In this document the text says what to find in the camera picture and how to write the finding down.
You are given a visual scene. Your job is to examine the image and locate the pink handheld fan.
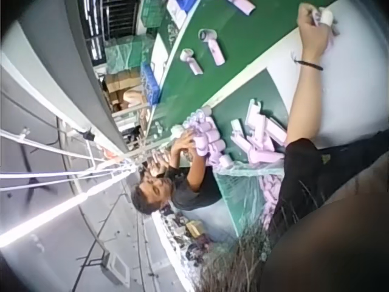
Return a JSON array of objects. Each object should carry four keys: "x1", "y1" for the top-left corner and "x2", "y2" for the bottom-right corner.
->
[
  {"x1": 198, "y1": 29, "x2": 226, "y2": 66},
  {"x1": 179, "y1": 48, "x2": 204, "y2": 76},
  {"x1": 227, "y1": 0, "x2": 256, "y2": 16}
]

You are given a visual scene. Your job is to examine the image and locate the table with small parts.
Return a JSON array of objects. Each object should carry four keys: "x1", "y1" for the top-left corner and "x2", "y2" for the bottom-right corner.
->
[{"x1": 153, "y1": 208, "x2": 215, "y2": 274}]

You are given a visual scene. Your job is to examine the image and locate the blue plastic crate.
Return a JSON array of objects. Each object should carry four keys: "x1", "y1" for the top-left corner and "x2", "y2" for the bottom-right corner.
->
[{"x1": 140, "y1": 61, "x2": 160, "y2": 106}]

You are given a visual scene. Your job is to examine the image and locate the stack of cardboard boxes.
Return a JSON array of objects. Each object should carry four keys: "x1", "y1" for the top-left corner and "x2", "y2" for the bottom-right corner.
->
[{"x1": 102, "y1": 69, "x2": 144, "y2": 111}]

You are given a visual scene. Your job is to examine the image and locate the green plastic basket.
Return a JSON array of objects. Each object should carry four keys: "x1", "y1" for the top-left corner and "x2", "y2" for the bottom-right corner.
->
[{"x1": 140, "y1": 0, "x2": 168, "y2": 29}]

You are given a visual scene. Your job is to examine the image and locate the white overhead light tubes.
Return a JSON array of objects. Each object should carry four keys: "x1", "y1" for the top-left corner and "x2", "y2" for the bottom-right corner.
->
[{"x1": 0, "y1": 127, "x2": 139, "y2": 247}]

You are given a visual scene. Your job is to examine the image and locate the black wrist bracelet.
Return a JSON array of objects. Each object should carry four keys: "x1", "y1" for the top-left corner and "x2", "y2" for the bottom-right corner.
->
[{"x1": 295, "y1": 58, "x2": 324, "y2": 72}]

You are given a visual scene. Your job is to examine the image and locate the pile of pink handle shells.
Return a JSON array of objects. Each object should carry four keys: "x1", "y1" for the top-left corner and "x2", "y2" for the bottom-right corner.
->
[{"x1": 230, "y1": 98, "x2": 288, "y2": 164}]

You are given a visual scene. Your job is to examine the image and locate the blue plastic bin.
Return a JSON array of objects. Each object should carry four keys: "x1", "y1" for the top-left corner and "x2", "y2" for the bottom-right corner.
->
[{"x1": 174, "y1": 0, "x2": 202, "y2": 10}]

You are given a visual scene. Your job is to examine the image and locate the green plastic covered heap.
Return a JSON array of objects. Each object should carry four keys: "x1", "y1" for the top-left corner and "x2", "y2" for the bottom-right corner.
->
[{"x1": 105, "y1": 40, "x2": 153, "y2": 74}]

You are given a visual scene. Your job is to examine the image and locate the pile of pink cylinder parts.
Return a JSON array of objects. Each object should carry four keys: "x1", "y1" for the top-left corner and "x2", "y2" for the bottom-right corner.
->
[{"x1": 181, "y1": 105, "x2": 235, "y2": 167}]

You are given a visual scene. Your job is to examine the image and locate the person's left hand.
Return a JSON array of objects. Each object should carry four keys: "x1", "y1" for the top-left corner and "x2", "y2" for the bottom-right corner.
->
[{"x1": 296, "y1": 2, "x2": 338, "y2": 64}]

